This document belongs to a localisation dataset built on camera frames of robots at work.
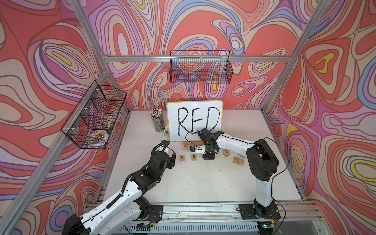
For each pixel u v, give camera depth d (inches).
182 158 35.7
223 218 28.8
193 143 32.4
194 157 35.8
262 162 19.9
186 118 34.9
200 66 37.7
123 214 22.2
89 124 28.9
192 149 32.5
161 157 22.6
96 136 28.6
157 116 36.8
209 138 27.7
